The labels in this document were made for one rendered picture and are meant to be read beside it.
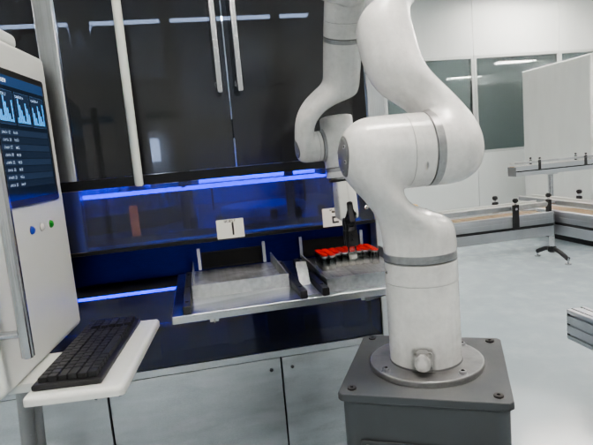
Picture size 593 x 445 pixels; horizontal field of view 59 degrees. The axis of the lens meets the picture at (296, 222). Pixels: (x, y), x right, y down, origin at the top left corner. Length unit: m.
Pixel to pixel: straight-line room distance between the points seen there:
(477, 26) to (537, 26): 0.84
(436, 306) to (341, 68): 0.61
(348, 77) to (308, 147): 0.19
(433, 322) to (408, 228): 0.16
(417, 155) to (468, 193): 6.33
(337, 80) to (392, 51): 0.35
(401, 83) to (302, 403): 1.22
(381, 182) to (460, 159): 0.13
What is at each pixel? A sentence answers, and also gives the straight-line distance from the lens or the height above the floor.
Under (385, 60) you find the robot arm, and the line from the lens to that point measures 0.91.
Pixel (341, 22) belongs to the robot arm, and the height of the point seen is 1.51.
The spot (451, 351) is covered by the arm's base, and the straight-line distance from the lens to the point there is 0.90.
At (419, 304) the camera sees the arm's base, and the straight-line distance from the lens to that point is 0.85.
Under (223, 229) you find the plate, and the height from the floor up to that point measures 1.02.
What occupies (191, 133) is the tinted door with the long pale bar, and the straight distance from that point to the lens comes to 1.64.
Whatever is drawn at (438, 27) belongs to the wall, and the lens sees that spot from 7.10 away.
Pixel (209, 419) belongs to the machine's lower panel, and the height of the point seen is 0.41.
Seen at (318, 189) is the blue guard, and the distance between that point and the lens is 1.67.
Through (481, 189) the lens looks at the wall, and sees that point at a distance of 7.23.
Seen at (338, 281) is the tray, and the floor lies 0.91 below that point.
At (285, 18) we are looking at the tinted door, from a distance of 1.71.
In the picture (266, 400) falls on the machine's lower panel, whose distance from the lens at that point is 1.82.
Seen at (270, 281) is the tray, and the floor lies 0.90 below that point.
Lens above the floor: 1.24
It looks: 8 degrees down
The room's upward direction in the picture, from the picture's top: 5 degrees counter-clockwise
